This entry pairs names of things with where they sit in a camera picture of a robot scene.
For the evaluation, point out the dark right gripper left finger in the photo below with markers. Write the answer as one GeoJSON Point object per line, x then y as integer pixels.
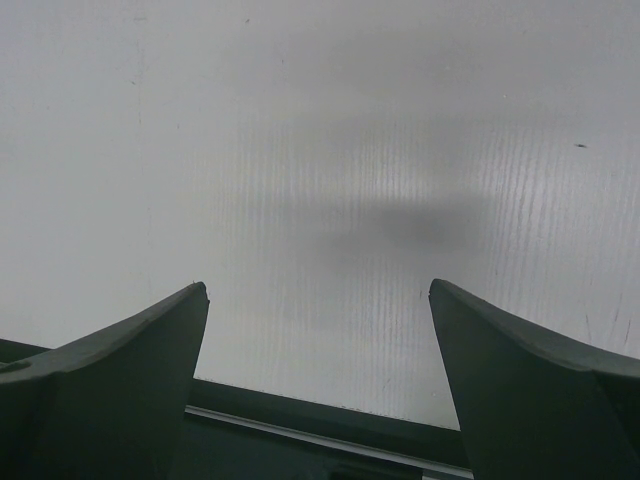
{"type": "Point", "coordinates": [109, 405]}

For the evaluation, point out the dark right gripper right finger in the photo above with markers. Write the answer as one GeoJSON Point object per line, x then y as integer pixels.
{"type": "Point", "coordinates": [532, 403]}

